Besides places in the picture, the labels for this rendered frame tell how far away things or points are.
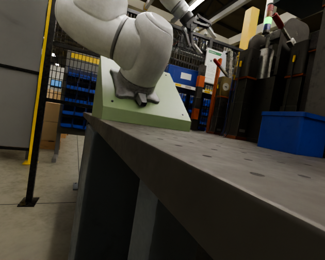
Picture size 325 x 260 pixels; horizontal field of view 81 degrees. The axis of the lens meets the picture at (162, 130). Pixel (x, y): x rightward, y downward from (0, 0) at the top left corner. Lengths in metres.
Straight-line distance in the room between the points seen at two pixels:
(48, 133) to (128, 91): 2.90
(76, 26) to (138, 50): 0.20
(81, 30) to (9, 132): 2.14
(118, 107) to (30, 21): 2.24
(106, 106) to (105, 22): 0.26
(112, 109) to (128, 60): 0.17
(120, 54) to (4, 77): 2.15
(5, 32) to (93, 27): 2.17
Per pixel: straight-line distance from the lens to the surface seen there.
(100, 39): 0.70
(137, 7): 5.37
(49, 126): 3.54
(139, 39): 0.66
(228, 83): 1.25
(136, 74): 0.70
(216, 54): 1.96
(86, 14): 0.71
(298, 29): 0.98
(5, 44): 2.79
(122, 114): 0.68
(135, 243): 0.34
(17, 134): 2.72
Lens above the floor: 0.72
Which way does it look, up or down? 2 degrees down
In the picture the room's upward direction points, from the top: 9 degrees clockwise
